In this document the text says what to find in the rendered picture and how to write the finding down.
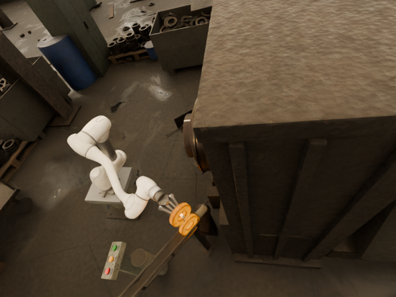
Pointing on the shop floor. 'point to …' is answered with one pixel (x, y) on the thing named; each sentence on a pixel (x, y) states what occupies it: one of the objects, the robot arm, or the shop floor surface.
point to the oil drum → (68, 60)
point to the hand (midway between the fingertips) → (179, 213)
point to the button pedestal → (124, 262)
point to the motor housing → (207, 224)
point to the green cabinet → (75, 29)
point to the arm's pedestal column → (116, 212)
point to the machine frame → (298, 122)
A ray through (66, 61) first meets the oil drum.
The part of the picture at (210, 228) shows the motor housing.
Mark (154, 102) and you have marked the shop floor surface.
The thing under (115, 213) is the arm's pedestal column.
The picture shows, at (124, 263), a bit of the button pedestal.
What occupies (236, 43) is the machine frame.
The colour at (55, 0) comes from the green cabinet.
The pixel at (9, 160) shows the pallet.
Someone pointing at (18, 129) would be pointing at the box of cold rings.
